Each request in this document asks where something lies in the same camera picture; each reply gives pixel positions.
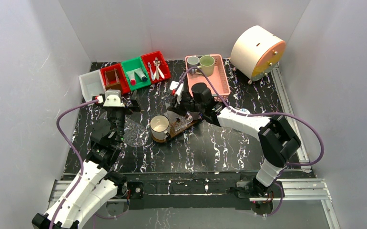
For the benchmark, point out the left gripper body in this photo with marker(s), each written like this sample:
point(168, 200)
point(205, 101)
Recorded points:
point(128, 105)

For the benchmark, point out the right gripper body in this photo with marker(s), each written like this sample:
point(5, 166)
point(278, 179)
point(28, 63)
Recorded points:
point(177, 105)

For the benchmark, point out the clear textured square holder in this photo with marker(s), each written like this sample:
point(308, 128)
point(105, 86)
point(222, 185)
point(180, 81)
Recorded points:
point(180, 123)

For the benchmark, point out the white ribbed mug black rim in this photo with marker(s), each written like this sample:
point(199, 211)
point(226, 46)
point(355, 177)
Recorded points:
point(160, 127)

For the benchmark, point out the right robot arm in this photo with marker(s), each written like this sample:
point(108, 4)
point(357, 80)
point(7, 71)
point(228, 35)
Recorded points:
point(278, 140)

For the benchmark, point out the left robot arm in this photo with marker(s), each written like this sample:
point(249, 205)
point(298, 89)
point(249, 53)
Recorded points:
point(95, 183)

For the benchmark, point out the brown oval wooden tray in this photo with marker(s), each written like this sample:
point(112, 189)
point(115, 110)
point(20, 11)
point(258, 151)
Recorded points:
point(172, 134)

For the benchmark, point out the white toothbrush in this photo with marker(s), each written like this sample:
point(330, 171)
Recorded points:
point(160, 73)
point(156, 75)
point(151, 71)

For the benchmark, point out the pink cap toothpaste tube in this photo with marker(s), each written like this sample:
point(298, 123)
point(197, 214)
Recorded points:
point(131, 77)

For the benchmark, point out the blue cap toothpaste tube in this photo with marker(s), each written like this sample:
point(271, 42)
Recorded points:
point(141, 74)

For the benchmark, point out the left red plastic bin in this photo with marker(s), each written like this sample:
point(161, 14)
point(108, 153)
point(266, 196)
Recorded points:
point(121, 75)

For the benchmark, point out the red plastic bin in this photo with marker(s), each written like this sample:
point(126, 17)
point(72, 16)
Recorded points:
point(150, 57)
point(121, 75)

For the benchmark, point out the brown wooden holder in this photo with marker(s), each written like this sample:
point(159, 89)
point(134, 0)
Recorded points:
point(112, 80)

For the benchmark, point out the white plastic bin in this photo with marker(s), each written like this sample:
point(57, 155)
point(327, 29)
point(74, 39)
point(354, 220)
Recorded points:
point(91, 85)

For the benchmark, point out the grey mug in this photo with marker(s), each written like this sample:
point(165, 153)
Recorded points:
point(192, 61)

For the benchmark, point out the green mug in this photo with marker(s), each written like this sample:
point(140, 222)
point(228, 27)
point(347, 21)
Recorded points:
point(206, 64)

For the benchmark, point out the green plastic bin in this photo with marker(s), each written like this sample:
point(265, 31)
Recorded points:
point(132, 65)

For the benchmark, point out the right red plastic bin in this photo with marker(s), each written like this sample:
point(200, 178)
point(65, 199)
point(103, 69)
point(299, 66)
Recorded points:
point(150, 57)

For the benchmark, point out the white cylindrical appliance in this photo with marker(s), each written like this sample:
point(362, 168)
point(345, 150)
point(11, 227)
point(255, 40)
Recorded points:
point(256, 52)

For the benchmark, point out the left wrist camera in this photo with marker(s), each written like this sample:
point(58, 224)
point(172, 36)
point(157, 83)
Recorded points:
point(102, 97)

